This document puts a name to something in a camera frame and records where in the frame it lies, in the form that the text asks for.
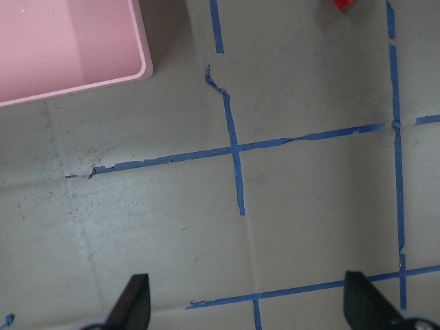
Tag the red building block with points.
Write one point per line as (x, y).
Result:
(343, 4)

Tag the pink plastic box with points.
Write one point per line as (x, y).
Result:
(52, 48)

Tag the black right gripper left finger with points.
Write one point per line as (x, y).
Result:
(133, 308)

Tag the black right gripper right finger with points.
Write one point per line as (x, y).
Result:
(366, 308)

